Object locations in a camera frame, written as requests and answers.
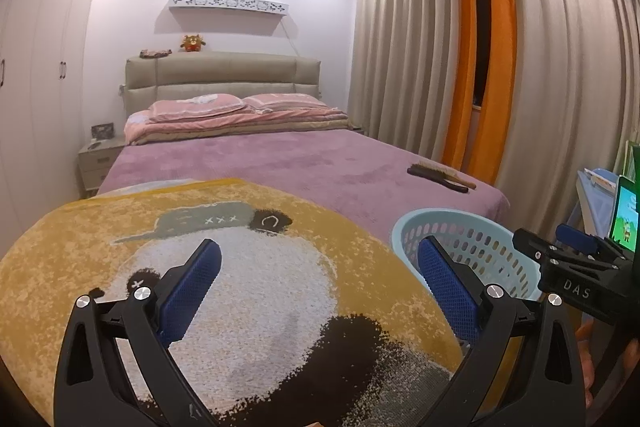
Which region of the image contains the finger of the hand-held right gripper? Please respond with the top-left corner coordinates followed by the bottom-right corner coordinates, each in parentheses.
top-left (556, 223), bottom-right (626, 260)
top-left (513, 228), bottom-right (556, 275)

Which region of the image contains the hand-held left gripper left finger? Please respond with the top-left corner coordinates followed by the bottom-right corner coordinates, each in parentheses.
top-left (52, 238), bottom-right (222, 427)

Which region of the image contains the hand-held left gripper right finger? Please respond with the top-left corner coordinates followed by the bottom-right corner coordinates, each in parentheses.
top-left (417, 234), bottom-right (590, 427)

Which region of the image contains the light blue plastic basket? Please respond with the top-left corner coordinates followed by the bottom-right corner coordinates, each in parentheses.
top-left (391, 208), bottom-right (546, 353)

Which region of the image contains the light blue small table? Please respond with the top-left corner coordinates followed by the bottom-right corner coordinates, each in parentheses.
top-left (575, 167), bottom-right (621, 233)

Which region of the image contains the phone with lit screen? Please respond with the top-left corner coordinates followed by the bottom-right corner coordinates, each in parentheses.
top-left (608, 176), bottom-right (640, 254)

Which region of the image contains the round yellow panda rug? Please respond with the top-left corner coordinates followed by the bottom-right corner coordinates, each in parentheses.
top-left (0, 177), bottom-right (463, 427)

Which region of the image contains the green board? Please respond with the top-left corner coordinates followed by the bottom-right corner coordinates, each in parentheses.
top-left (622, 142), bottom-right (640, 182)

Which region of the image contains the black hairbrush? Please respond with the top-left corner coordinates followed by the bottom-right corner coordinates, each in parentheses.
top-left (407, 164), bottom-right (471, 194)

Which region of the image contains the grey nightstand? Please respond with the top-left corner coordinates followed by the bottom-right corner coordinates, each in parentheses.
top-left (76, 138), bottom-right (126, 198)

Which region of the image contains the folded pink quilt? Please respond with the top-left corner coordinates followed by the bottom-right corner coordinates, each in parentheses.
top-left (123, 107), bottom-right (349, 146)

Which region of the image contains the bed with purple cover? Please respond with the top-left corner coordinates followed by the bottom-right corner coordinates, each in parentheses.
top-left (96, 129), bottom-right (511, 248)

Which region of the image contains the beige curtain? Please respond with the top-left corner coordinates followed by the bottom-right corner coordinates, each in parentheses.
top-left (495, 0), bottom-right (640, 212)
top-left (350, 0), bottom-right (471, 158)

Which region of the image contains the orange curtain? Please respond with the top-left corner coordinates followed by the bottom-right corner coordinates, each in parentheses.
top-left (442, 0), bottom-right (475, 168)
top-left (467, 0), bottom-right (517, 185)

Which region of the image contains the pink pillow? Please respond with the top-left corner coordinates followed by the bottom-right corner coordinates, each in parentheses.
top-left (242, 93), bottom-right (333, 112)
top-left (148, 93), bottom-right (248, 124)

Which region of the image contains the dark window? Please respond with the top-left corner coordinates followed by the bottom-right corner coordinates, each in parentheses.
top-left (472, 0), bottom-right (492, 108)

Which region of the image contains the beige padded headboard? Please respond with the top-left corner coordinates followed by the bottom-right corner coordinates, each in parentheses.
top-left (124, 51), bottom-right (322, 115)

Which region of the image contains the white wardrobe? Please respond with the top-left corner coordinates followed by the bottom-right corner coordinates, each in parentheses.
top-left (0, 0), bottom-right (108, 238)

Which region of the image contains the wooden handled brush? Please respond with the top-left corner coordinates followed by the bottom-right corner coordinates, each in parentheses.
top-left (422, 162), bottom-right (478, 190)

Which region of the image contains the white patterned wall shelf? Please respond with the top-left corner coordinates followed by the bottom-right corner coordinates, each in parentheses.
top-left (169, 0), bottom-right (290, 16)

